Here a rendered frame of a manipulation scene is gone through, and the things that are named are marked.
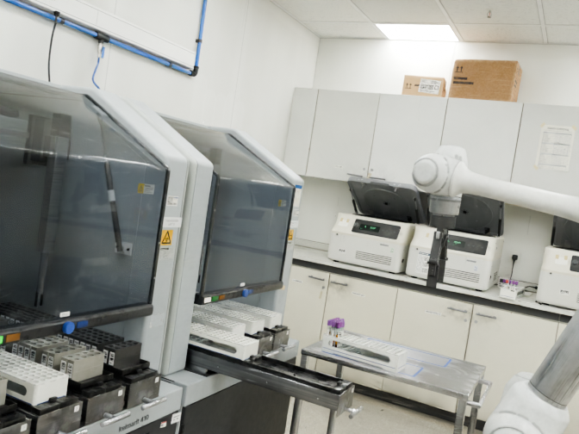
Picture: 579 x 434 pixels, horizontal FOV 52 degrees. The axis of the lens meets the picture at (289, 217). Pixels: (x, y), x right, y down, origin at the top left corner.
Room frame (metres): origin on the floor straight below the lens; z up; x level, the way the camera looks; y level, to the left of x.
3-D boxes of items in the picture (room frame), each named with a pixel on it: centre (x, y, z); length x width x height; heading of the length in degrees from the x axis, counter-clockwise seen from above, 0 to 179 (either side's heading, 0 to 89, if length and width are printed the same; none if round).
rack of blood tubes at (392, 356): (2.13, -0.34, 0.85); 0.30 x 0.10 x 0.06; 61
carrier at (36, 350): (1.59, 0.59, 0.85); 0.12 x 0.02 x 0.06; 155
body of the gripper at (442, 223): (1.80, -0.47, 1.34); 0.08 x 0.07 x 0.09; 158
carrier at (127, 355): (1.67, 0.41, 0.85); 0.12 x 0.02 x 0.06; 155
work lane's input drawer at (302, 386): (1.94, 0.03, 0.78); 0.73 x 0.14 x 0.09; 64
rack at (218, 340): (2.02, 0.19, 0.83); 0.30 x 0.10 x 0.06; 64
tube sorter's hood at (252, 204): (2.34, 0.35, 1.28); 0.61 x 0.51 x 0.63; 154
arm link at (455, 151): (1.79, -0.45, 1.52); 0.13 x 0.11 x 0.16; 150
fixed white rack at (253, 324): (2.35, 0.19, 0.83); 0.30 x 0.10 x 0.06; 64
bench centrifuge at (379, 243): (4.47, -0.70, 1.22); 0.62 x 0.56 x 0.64; 152
